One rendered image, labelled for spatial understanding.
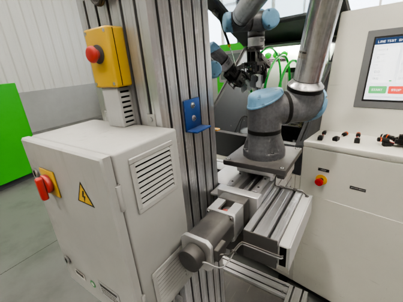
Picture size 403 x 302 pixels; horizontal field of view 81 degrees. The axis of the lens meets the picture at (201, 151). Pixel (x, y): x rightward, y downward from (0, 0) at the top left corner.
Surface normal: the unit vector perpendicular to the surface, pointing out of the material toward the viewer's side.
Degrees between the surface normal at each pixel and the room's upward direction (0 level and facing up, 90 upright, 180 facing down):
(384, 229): 90
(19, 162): 90
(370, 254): 90
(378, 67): 76
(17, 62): 90
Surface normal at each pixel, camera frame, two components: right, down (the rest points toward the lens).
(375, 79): -0.69, 0.07
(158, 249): 0.83, 0.14
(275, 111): 0.21, 0.33
